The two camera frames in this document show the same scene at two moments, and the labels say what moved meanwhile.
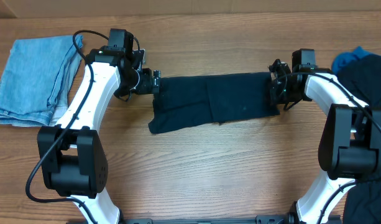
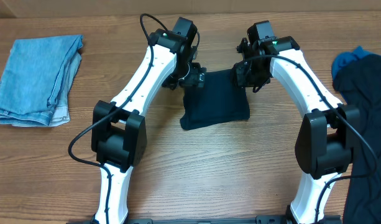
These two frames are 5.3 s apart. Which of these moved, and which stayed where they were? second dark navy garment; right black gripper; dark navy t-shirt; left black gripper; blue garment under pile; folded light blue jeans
Moved: left black gripper; right black gripper; dark navy t-shirt
Stayed: blue garment under pile; second dark navy garment; folded light blue jeans
